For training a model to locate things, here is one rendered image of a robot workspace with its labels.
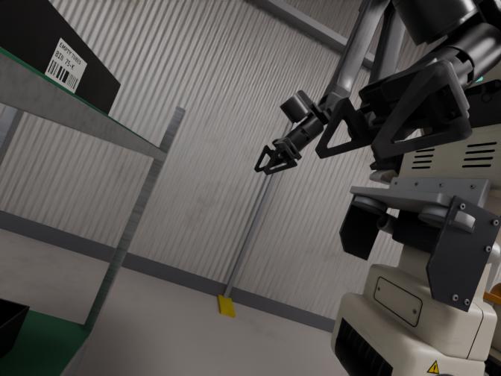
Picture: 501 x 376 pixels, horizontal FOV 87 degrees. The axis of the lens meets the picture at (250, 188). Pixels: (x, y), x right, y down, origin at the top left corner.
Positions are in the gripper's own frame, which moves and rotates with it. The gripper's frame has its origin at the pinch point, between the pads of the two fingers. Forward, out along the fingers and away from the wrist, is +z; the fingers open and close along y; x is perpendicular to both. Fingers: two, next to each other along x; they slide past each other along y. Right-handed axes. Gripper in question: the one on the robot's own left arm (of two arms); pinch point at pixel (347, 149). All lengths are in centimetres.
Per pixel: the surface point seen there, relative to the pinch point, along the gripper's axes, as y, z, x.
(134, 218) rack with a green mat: -63, 37, -2
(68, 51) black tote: -26.4, 18.1, -32.6
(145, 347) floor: -111, 87, 58
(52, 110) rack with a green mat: -0.8, 19.8, -17.6
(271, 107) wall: -202, -75, 0
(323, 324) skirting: -186, 3, 193
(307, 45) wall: -204, -134, -25
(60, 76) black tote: -27.1, 21.6, -30.4
